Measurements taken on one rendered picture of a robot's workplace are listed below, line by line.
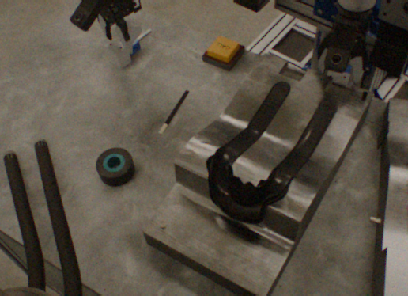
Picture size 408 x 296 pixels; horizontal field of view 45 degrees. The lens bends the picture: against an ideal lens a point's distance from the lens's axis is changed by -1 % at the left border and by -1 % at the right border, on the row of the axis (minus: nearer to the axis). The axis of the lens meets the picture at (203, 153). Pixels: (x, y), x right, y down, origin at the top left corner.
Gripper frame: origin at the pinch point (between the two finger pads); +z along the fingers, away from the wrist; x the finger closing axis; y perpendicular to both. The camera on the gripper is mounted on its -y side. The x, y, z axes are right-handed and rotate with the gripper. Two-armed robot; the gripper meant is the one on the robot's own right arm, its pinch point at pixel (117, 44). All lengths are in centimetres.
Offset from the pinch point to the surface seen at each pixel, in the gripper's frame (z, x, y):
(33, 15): 85, 137, 33
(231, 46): 1.6, -21.2, 19.0
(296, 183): -8, -60, -6
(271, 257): -1, -64, -18
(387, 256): -6, -80, -7
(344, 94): -1, -52, 22
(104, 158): 1.8, -22.9, -23.8
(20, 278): 85, 18, -57
